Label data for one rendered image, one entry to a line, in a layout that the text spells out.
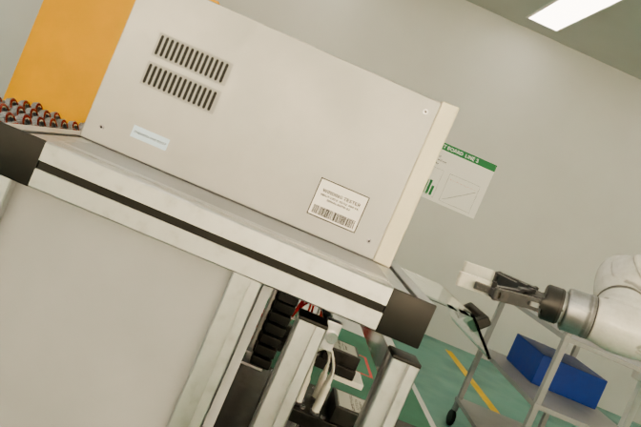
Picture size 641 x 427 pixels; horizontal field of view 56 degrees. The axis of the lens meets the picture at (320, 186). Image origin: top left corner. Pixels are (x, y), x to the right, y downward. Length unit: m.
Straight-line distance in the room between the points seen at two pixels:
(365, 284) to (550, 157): 6.10
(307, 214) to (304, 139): 0.09
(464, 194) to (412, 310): 5.77
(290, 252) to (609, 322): 0.87
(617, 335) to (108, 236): 1.00
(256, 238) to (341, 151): 0.18
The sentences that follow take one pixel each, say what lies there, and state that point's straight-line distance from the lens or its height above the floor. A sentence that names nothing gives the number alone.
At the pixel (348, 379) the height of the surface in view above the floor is 0.88.
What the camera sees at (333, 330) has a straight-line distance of 0.62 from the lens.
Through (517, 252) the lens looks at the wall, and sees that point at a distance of 6.59.
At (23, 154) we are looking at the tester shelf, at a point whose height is 1.10.
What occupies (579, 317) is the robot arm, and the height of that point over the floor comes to 1.12.
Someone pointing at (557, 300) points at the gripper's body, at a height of 1.13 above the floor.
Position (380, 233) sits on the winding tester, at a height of 1.15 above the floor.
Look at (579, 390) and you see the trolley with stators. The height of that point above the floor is 0.61.
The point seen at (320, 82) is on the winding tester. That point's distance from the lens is 0.70.
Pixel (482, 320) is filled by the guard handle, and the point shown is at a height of 1.05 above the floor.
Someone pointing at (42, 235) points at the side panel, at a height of 1.03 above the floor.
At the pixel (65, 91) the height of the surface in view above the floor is 0.96.
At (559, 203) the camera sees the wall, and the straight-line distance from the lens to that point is 6.69.
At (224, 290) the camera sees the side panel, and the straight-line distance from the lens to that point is 0.59.
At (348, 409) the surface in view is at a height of 0.92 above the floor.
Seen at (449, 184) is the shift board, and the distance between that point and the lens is 6.30.
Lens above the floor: 1.20
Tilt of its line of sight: 2 degrees down
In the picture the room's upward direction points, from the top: 23 degrees clockwise
